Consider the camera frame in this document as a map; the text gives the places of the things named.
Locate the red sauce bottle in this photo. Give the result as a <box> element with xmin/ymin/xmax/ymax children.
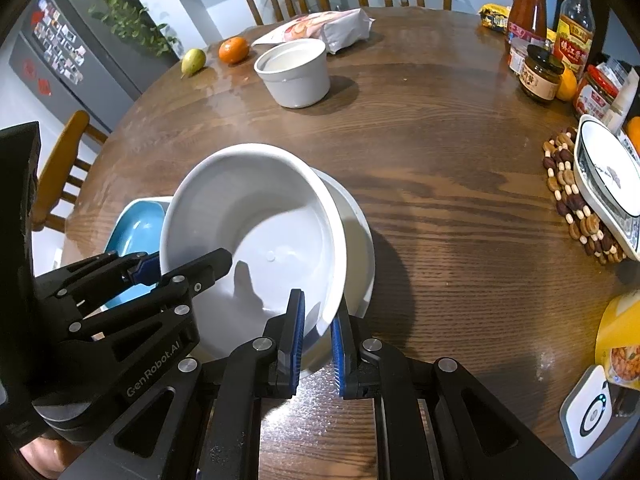
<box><xmin>506</xmin><ymin>0</ymin><xmax>548</xmax><ymax>48</ymax></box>

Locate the red chili sauce jar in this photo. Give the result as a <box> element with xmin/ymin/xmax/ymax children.
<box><xmin>572</xmin><ymin>64</ymin><xmax>621</xmax><ymax>118</ymax></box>

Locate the hanging green vine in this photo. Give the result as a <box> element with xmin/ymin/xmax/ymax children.
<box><xmin>52</xmin><ymin>0</ymin><xmax>181</xmax><ymax>58</ymax></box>

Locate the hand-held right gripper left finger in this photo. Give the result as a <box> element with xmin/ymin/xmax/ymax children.
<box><xmin>60</xmin><ymin>287</ymin><xmax>307</xmax><ymax>480</ymax></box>

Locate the white round-button device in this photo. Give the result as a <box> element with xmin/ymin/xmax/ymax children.
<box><xmin>559</xmin><ymin>364</ymin><xmax>612</xmax><ymax>459</ymax></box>

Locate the large white bowl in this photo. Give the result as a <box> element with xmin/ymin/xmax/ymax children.
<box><xmin>187</xmin><ymin>166</ymin><xmax>377</xmax><ymax>378</ymax></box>

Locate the wooden bead trivet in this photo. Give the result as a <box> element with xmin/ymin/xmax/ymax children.
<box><xmin>542</xmin><ymin>127</ymin><xmax>628</xmax><ymax>266</ymax></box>

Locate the white snack bag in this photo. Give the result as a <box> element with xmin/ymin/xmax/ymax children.
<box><xmin>250</xmin><ymin>7</ymin><xmax>376</xmax><ymax>55</ymax></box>

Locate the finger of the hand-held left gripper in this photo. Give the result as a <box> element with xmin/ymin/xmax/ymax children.
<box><xmin>67</xmin><ymin>247</ymin><xmax>234</xmax><ymax>343</ymax></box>
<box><xmin>35</xmin><ymin>251</ymin><xmax>161</xmax><ymax>307</ymax></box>

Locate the brown sauce jar black lid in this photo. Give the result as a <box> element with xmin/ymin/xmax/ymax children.
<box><xmin>520</xmin><ymin>44</ymin><xmax>565</xmax><ymax>106</ymax></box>

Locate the group of fridge photo magnets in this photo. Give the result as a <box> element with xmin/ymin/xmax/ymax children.
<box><xmin>32</xmin><ymin>0</ymin><xmax>86</xmax><ymax>83</ymax></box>

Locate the small white-labelled jar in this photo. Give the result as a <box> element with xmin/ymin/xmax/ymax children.
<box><xmin>509</xmin><ymin>35</ymin><xmax>531</xmax><ymax>77</ymax></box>

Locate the yellow snack packet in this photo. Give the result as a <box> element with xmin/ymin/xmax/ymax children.
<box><xmin>479</xmin><ymin>2</ymin><xmax>513</xmax><ymax>31</ymax></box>

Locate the orange mandarin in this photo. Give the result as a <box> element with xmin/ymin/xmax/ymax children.
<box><xmin>218</xmin><ymin>36</ymin><xmax>250</xmax><ymax>65</ymax></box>

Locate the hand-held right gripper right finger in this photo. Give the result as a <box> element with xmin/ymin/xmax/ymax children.
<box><xmin>330</xmin><ymin>309</ymin><xmax>577</xmax><ymax>480</ymax></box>

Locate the yellow-orange citrus fruit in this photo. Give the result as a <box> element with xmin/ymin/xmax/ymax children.
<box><xmin>556</xmin><ymin>67</ymin><xmax>578</xmax><ymax>102</ymax></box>

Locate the white dish with flower print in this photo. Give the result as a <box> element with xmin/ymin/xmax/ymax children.
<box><xmin>572</xmin><ymin>114</ymin><xmax>640</xmax><ymax>221</ymax></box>

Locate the person's left forearm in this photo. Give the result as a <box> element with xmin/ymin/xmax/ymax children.
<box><xmin>21</xmin><ymin>437</ymin><xmax>83</xmax><ymax>478</ymax></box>

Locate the white straight-sided bowl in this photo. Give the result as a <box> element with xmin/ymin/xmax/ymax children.
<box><xmin>253</xmin><ymin>39</ymin><xmax>332</xmax><ymax>109</ymax></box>

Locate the green pear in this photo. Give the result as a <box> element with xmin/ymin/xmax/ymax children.
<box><xmin>180</xmin><ymin>48</ymin><xmax>207</xmax><ymax>79</ymax></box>

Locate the white paper packet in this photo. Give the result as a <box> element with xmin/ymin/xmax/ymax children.
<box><xmin>600</xmin><ymin>60</ymin><xmax>640</xmax><ymax>133</ymax></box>

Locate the yellow-capped vinegar bottle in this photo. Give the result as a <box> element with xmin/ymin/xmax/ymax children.
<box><xmin>554</xmin><ymin>0</ymin><xmax>596</xmax><ymax>81</ymax></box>

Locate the blue-rimmed patterned dish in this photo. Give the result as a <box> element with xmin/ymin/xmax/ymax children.
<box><xmin>574</xmin><ymin>160</ymin><xmax>640</xmax><ymax>262</ymax></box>

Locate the medium white bowl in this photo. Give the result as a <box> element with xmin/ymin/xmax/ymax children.
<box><xmin>159</xmin><ymin>143</ymin><xmax>348</xmax><ymax>361</ymax></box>

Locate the yellow food bag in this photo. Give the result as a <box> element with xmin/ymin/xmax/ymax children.
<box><xmin>595</xmin><ymin>290</ymin><xmax>640</xmax><ymax>386</ymax></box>

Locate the grey refrigerator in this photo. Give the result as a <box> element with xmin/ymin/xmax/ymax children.
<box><xmin>7</xmin><ymin>0</ymin><xmax>183</xmax><ymax>133</ymax></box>

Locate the blue oval dish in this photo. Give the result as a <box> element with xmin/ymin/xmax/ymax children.
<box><xmin>100</xmin><ymin>197</ymin><xmax>173</xmax><ymax>311</ymax></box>

